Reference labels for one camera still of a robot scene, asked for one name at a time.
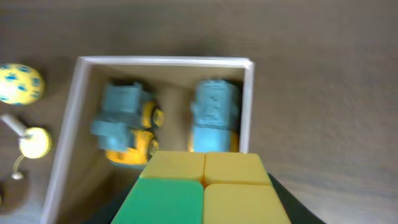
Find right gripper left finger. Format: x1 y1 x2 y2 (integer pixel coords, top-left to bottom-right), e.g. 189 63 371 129
81 179 137 224

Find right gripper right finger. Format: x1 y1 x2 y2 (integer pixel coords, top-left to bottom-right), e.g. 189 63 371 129
268 173 326 224

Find colourful puzzle cube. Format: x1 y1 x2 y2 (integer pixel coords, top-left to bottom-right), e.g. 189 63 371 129
112 151 290 224

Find yellow grey toy truck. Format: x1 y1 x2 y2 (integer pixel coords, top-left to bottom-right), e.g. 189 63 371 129
90 82 164 167

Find yellow grey toy loader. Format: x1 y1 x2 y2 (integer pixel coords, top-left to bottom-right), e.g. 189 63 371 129
188 80 241 153

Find yellow ball blue letters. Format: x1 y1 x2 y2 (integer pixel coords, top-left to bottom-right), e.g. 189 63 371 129
1 63 45 106

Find white cardboard box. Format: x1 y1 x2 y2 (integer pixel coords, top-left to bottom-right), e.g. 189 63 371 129
40 56 255 223

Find yellow disc wooden handle toy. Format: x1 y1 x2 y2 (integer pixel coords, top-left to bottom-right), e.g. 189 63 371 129
1 114 52 180

